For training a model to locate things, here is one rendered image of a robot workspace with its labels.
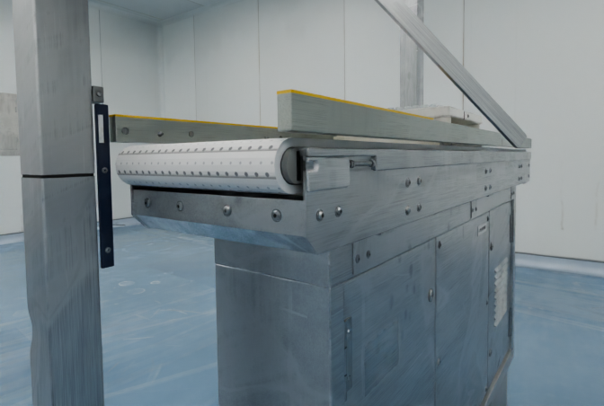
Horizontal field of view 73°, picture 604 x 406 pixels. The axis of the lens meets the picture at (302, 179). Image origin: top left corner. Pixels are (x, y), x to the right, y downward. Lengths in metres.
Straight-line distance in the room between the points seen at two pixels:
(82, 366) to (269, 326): 0.22
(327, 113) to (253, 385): 0.39
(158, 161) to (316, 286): 0.23
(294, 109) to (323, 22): 4.32
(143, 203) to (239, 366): 0.26
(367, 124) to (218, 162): 0.16
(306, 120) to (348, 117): 0.07
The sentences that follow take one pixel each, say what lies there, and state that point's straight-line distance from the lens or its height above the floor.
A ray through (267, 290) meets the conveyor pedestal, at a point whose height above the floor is 0.73.
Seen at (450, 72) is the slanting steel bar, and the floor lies 1.00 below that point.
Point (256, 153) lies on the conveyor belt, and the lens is 0.36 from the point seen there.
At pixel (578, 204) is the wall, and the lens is 3.73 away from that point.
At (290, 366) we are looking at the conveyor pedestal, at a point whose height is 0.64.
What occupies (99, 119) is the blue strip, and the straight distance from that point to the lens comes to 0.55.
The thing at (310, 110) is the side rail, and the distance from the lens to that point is 0.36.
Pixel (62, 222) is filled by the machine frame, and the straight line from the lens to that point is 0.54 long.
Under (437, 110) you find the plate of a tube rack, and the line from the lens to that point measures 0.79.
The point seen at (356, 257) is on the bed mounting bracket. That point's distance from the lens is 0.52.
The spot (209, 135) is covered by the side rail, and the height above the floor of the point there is 0.93.
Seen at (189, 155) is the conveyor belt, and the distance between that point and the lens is 0.43.
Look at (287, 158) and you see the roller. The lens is 0.35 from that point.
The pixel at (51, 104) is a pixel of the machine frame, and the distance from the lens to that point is 0.54.
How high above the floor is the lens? 0.90
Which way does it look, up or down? 3 degrees down
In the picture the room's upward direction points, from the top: 1 degrees counter-clockwise
